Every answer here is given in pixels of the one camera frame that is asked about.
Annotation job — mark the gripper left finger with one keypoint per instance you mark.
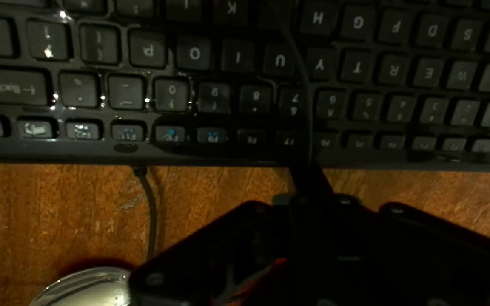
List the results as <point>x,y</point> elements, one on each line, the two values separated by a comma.
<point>211,250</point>

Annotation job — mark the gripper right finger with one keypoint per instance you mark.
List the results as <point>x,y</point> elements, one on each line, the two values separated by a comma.
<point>419,255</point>

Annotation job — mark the silver computer mouse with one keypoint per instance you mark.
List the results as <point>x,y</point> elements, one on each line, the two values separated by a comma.
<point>87,289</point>

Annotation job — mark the black computer keyboard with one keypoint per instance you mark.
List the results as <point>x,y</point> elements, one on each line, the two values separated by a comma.
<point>100,76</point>

